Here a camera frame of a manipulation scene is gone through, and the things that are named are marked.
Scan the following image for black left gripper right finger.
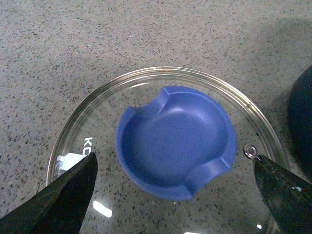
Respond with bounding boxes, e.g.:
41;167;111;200
253;155;312;234

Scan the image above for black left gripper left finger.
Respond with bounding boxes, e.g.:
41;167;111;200
0;153;98;234

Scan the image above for glass lid with blue knob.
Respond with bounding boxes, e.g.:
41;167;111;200
47;67;287;234

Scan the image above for dark blue saucepan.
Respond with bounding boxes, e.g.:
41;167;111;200
287;67;312;176

